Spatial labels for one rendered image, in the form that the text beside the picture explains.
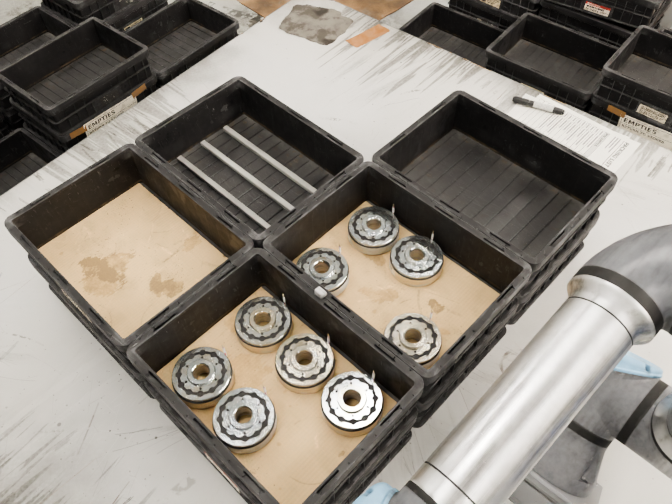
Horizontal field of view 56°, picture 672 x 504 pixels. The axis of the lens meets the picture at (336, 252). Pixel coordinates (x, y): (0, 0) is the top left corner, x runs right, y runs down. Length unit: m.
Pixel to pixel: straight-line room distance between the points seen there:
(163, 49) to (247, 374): 1.72
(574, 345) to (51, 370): 1.05
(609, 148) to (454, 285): 0.69
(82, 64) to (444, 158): 1.44
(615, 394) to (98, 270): 0.96
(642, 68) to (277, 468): 1.86
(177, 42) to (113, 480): 1.81
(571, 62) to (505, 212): 1.29
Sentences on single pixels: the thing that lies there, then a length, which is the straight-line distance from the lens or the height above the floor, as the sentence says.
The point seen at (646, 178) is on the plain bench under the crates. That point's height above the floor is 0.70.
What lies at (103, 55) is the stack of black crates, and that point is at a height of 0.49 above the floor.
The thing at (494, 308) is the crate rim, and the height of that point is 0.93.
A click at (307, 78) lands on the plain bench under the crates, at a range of 1.86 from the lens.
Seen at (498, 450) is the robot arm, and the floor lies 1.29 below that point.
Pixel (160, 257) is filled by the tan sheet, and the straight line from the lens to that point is 1.31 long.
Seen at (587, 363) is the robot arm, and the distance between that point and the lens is 0.64.
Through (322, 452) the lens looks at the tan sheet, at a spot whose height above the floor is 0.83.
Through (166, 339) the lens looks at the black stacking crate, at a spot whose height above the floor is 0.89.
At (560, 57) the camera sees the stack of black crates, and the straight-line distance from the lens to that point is 2.59.
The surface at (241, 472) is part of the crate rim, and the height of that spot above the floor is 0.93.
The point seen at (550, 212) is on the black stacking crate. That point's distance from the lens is 1.39.
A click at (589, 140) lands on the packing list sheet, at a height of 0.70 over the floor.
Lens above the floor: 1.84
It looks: 53 degrees down
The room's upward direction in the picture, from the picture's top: 2 degrees counter-clockwise
